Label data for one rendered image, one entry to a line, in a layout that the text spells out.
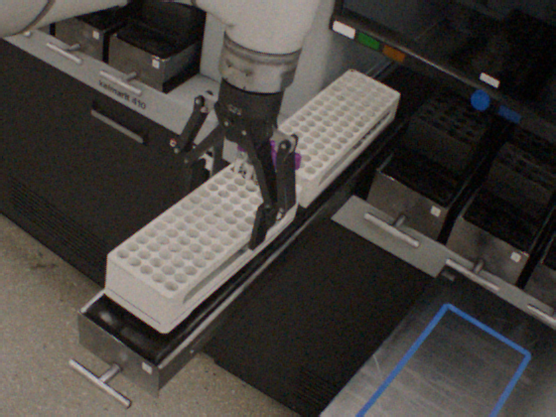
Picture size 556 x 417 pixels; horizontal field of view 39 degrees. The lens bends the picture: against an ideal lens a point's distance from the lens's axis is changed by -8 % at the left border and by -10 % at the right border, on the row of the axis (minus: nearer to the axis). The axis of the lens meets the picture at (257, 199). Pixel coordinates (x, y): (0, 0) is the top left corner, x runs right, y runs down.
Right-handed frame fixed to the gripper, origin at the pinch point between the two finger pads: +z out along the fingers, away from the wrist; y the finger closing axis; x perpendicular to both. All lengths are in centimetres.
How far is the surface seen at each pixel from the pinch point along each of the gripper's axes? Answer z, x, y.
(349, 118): -1.9, 30.6, 1.6
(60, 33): 9, 30, -61
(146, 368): 9.9, -21.1, 4.8
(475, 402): 5.1, -2.1, 41.1
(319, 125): -1.9, 24.8, -0.7
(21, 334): 86, 17, -58
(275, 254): 6.1, 4.3, 6.5
